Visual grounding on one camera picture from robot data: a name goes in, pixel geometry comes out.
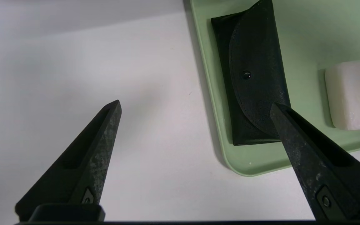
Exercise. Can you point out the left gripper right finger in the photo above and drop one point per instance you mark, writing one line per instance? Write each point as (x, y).
(320, 162)

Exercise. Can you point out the white soap bar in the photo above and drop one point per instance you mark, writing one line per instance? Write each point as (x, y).
(355, 93)

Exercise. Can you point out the light green plastic tray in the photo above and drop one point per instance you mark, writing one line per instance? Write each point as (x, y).
(308, 37)

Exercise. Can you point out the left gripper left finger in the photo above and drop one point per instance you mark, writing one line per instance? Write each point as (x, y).
(83, 162)

